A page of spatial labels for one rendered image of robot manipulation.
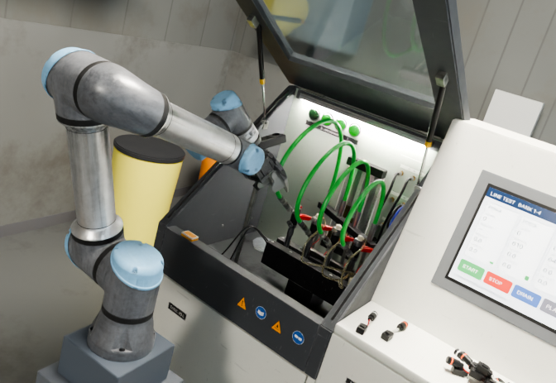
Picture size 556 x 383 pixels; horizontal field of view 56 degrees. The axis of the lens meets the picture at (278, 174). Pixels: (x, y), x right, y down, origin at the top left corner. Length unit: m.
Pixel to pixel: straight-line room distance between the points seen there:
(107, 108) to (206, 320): 0.93
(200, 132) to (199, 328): 0.82
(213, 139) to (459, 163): 0.75
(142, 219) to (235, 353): 1.80
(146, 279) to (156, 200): 2.16
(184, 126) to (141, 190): 2.20
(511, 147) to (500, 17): 2.32
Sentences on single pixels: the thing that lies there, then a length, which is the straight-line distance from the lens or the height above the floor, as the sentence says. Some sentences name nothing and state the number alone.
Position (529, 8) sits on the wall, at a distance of 3.82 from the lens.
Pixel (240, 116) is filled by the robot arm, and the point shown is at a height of 1.42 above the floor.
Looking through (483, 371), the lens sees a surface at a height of 1.02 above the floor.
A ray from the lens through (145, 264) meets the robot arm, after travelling 1.19.
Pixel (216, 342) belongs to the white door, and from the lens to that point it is 1.75.
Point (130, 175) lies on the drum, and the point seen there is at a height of 0.57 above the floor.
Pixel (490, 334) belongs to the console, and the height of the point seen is 1.06.
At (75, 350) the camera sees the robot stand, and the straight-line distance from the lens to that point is 1.31.
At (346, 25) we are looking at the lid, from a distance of 1.54.
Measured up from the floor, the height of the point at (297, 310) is 0.95.
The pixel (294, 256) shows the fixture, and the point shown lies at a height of 0.98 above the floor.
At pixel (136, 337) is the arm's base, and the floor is 0.96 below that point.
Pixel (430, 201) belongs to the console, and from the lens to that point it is 1.59.
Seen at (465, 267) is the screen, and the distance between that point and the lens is 1.56.
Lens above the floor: 1.70
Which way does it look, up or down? 16 degrees down
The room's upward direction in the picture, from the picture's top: 16 degrees clockwise
